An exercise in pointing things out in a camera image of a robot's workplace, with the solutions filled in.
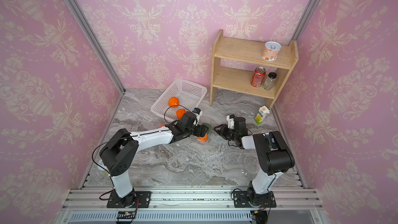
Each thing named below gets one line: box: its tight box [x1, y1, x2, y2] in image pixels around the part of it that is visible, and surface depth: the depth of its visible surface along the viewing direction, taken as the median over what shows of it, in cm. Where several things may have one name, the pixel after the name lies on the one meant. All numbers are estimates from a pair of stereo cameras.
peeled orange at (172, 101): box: [167, 96, 180, 109], surface depth 108 cm
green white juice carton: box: [254, 105, 270, 125], surface depth 96 cm
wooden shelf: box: [209, 61, 279, 107], surface depth 97 cm
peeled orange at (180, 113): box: [176, 108, 187, 120], surface depth 102 cm
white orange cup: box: [261, 40, 282, 62], surface depth 74 cm
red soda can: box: [250, 65, 266, 88], surface depth 89 cm
